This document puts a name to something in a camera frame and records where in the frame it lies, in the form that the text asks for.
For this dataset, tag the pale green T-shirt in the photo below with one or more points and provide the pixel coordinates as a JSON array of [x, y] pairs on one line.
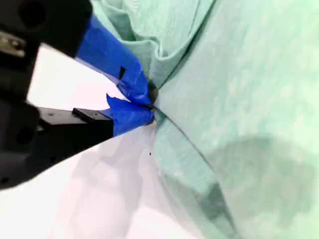
[[236, 74]]

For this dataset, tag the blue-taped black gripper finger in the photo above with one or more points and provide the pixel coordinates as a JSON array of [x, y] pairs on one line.
[[109, 52], [99, 125]]

